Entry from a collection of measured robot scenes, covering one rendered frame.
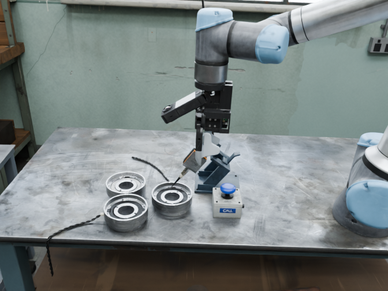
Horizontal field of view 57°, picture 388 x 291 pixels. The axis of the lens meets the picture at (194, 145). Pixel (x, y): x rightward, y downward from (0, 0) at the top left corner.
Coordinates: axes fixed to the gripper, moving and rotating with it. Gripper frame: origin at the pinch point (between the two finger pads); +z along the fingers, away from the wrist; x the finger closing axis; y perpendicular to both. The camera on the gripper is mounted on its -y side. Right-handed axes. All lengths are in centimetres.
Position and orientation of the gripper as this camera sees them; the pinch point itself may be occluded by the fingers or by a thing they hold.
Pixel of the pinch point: (197, 157)
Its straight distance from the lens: 90.9
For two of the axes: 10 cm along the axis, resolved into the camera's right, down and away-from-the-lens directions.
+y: 10.0, 0.6, -0.3
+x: 0.5, -4.5, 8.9
